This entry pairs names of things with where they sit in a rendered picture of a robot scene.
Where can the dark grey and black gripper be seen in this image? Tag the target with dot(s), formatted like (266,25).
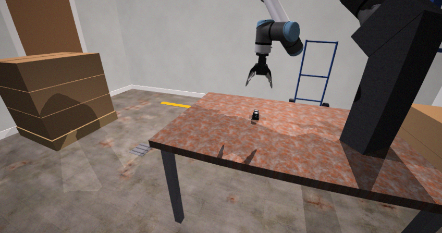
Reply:
(260,69)

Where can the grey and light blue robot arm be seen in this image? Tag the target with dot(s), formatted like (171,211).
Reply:
(287,32)

